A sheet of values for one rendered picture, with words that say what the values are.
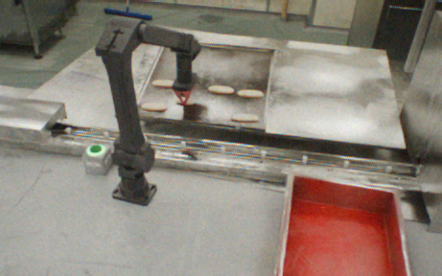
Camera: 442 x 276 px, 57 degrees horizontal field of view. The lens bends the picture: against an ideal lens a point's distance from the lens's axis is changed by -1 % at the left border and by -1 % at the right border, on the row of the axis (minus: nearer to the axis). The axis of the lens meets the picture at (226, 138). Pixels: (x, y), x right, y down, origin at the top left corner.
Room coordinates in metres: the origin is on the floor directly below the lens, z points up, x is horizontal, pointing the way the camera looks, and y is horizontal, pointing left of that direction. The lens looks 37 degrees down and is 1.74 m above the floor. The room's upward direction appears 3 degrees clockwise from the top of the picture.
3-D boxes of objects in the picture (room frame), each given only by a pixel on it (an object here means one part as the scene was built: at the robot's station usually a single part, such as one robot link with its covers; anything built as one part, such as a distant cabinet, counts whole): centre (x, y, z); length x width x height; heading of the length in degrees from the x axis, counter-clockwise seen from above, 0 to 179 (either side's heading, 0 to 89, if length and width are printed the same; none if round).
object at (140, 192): (0.92, 0.28, 0.86); 0.12 x 0.09 x 0.08; 76
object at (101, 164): (1.03, 0.42, 0.84); 0.08 x 0.08 x 0.11; 83
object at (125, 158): (0.94, 0.28, 0.94); 0.09 x 0.05 x 0.10; 164
